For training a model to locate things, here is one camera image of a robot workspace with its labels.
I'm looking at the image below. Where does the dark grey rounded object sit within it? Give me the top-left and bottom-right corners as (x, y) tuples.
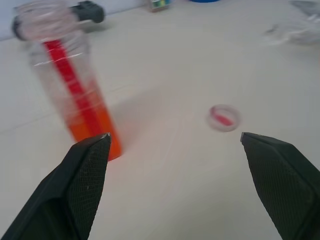
(11, 0), (105, 41)

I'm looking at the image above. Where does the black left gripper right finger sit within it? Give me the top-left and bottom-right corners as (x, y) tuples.
(240, 132), (320, 240)

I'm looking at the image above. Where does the clear bottle cap red tape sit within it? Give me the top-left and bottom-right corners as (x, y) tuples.
(205, 103), (243, 133)

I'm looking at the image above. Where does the clear bottle with orange liquid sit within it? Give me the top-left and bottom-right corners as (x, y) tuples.
(12, 0), (123, 162)

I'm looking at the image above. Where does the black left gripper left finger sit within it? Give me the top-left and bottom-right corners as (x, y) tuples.
(0, 133), (112, 240)

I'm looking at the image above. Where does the coloured marker pen box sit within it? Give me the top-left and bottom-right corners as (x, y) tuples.
(144, 0), (173, 13)

